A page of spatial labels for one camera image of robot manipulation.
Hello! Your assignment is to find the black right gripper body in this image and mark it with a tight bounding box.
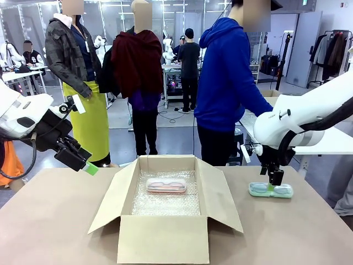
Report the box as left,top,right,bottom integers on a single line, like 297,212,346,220
260,145,282,169

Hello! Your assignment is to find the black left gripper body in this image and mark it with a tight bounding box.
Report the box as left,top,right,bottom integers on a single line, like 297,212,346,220
34,108,74,152

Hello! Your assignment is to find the green clear glasses case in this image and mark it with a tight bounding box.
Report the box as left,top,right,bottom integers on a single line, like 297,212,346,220
248,182,294,199

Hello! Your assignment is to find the pink clear glasses case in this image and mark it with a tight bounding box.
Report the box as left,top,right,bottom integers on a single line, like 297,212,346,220
146,177,188,194

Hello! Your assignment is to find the person's right forearm blue sleeve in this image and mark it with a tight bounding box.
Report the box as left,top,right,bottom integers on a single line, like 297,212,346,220
242,89,274,119

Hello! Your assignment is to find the black stool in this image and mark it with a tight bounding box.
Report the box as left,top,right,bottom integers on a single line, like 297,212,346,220
233,128,245,167

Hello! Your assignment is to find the yellow-green skirt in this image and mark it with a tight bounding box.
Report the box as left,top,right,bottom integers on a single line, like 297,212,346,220
62,80,111,168

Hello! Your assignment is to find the bubble wrap sheet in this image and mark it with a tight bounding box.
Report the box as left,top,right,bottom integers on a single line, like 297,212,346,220
239,112,260,131

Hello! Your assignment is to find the orange cloth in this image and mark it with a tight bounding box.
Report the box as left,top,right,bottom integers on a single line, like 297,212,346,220
0,140,25,187

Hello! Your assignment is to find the white office desk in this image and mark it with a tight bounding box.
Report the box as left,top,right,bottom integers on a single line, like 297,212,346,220
0,65,49,96

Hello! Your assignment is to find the small open cardboard box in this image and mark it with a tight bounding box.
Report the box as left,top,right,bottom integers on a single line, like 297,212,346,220
260,89,282,107

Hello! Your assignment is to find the seated person in varsity jacket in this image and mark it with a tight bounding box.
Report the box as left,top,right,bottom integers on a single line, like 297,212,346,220
23,40,45,67

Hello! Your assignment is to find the mannequin in camouflage jacket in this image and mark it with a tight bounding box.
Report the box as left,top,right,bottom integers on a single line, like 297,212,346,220
45,0,103,99

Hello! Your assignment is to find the black hanging bag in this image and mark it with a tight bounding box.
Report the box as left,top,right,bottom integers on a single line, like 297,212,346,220
98,46,121,97

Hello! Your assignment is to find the person in blue hoodie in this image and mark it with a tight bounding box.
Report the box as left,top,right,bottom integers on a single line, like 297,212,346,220
193,0,274,167

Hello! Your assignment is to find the wooden shoe rack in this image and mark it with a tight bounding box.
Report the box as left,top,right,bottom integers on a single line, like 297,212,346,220
249,63,261,84

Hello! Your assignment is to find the black tripod stand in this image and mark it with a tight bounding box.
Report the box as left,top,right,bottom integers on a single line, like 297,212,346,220
275,31,293,92

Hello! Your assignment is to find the clear bubble wrap lining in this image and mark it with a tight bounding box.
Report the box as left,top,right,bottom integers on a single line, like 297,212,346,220
130,169,202,217

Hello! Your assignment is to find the mannequin in maroon shawl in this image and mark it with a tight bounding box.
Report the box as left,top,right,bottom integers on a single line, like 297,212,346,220
111,0,164,157

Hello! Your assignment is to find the grey partition panel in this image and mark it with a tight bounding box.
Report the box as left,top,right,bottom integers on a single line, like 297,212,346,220
285,10,323,89

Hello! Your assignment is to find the black clothes rack with coats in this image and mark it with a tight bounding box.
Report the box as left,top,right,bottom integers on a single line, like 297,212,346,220
307,29,353,89

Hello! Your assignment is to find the standing person in black clothes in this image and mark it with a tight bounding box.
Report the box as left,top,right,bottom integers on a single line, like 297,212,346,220
177,27,201,114

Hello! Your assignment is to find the open brown cardboard box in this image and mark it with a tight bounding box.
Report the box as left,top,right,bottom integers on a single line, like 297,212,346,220
87,154,244,264

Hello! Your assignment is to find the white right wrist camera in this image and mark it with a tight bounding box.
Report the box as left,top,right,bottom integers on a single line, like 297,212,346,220
240,142,264,164

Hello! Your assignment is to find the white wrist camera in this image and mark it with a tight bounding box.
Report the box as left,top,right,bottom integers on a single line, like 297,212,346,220
240,142,264,164
58,94,87,115

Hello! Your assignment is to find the black right arm cable sleeve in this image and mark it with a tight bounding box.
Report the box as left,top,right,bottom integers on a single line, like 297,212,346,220
277,99,353,167

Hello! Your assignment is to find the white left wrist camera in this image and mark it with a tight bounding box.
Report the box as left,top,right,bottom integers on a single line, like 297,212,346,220
58,94,87,115

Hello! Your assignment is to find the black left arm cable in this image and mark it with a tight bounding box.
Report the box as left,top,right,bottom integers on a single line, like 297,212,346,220
0,131,39,181

